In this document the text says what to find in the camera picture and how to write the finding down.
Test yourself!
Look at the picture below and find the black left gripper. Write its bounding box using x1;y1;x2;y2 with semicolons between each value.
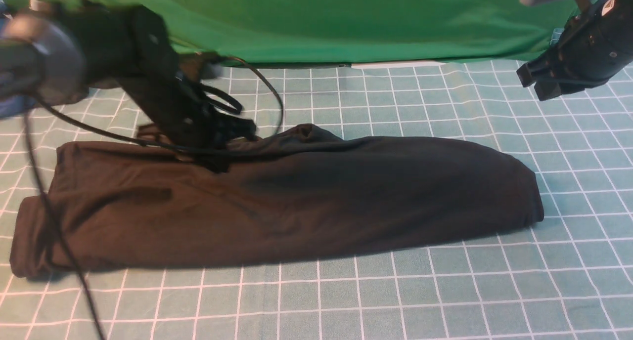
118;58;258;172

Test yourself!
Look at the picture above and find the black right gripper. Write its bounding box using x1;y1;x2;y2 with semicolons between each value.
516;32;601;101

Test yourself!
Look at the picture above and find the gray long sleeve shirt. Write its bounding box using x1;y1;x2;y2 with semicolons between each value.
9;124;545;280

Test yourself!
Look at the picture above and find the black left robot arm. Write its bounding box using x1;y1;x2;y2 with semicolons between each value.
1;3;256;167

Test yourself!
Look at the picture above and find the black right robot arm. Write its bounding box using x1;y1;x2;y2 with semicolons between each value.
516;0;633;101

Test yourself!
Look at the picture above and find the green backdrop cloth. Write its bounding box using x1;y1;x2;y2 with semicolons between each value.
4;0;578;64

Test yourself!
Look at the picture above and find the blue crumpled garment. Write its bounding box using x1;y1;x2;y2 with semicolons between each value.
0;1;40;120

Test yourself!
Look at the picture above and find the green grid tablecloth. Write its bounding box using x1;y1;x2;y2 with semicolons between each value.
0;59;633;340

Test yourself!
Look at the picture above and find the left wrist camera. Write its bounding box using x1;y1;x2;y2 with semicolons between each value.
179;51;225;83

